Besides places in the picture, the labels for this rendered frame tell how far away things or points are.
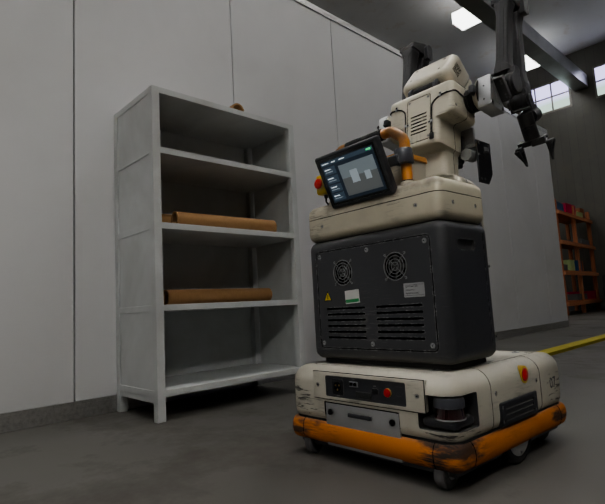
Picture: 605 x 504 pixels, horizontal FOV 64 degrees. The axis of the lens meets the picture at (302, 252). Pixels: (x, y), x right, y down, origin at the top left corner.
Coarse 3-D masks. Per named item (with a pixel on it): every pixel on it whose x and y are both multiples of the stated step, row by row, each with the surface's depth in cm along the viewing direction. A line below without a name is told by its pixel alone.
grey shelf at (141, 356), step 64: (128, 128) 247; (192, 128) 278; (256, 128) 283; (128, 192) 244; (192, 192) 288; (256, 192) 312; (128, 256) 241; (192, 256) 282; (256, 256) 310; (128, 320) 238; (192, 320) 277; (256, 320) 304; (128, 384) 236; (192, 384) 229; (256, 384) 300
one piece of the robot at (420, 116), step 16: (448, 80) 171; (416, 96) 180; (432, 96) 174; (448, 96) 169; (464, 96) 172; (400, 112) 184; (416, 112) 178; (432, 112) 173; (448, 112) 169; (464, 112) 172; (400, 128) 183; (416, 128) 177; (432, 128) 172; (448, 128) 175; (464, 128) 180; (416, 144) 176; (432, 144) 172; (448, 144) 173; (432, 160) 178; (448, 160) 174; (448, 176) 173; (480, 224) 175
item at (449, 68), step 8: (448, 56) 182; (456, 56) 181; (432, 64) 187; (440, 64) 181; (448, 64) 178; (456, 64) 180; (416, 72) 193; (424, 72) 186; (432, 72) 180; (440, 72) 177; (448, 72) 176; (456, 72) 179; (464, 72) 183; (408, 80) 192; (416, 80) 185; (424, 80) 182; (432, 80) 180; (440, 80) 178; (456, 80) 178; (464, 80) 182; (408, 88) 187; (416, 88) 185
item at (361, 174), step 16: (352, 144) 145; (368, 144) 140; (320, 160) 155; (336, 160) 150; (352, 160) 146; (368, 160) 142; (384, 160) 140; (400, 160) 140; (336, 176) 153; (352, 176) 149; (368, 176) 145; (384, 176) 141; (336, 192) 156; (352, 192) 151; (368, 192) 147; (384, 192) 143
